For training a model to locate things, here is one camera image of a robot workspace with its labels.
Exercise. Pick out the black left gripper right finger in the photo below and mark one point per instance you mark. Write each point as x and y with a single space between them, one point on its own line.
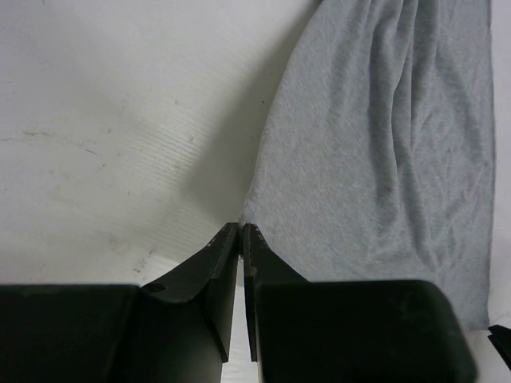
368 331

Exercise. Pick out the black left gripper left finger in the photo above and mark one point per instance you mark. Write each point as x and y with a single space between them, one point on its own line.
176 328

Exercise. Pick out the grey tank top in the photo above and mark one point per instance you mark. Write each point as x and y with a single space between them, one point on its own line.
377 160

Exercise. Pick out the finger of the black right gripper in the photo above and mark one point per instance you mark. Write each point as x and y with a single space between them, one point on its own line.
500 337

